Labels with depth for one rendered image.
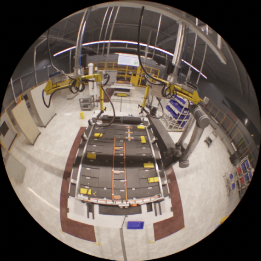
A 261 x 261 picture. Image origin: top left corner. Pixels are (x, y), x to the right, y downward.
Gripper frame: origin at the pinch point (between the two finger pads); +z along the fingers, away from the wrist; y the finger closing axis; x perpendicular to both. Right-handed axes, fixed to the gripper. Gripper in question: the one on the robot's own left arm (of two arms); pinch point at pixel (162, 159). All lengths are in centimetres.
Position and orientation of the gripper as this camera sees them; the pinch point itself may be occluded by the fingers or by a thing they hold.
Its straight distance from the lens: 161.8
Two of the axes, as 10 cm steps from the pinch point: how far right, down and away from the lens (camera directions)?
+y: 9.7, -0.4, 2.4
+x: -2.0, -7.0, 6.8
